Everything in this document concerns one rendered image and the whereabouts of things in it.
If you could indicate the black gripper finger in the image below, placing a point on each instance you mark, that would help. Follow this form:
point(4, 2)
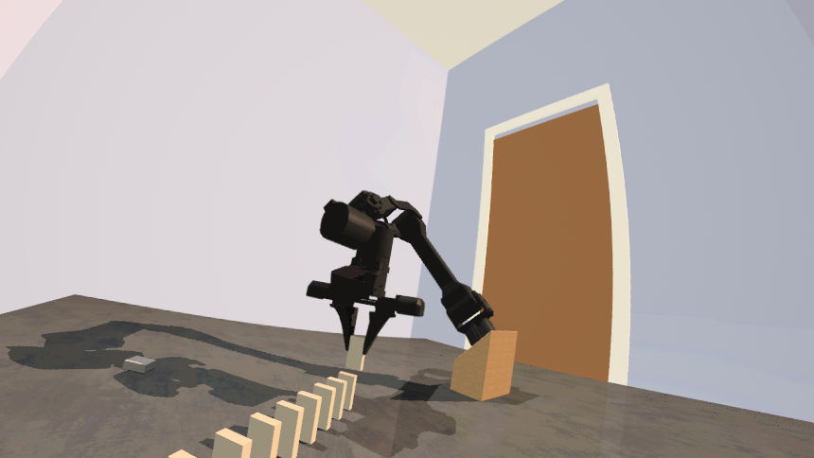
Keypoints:
point(348, 317)
point(376, 322)

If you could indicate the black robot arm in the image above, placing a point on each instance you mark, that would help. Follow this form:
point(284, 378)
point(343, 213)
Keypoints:
point(356, 225)

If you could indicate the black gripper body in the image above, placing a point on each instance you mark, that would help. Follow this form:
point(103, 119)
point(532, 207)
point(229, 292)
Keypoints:
point(404, 305)

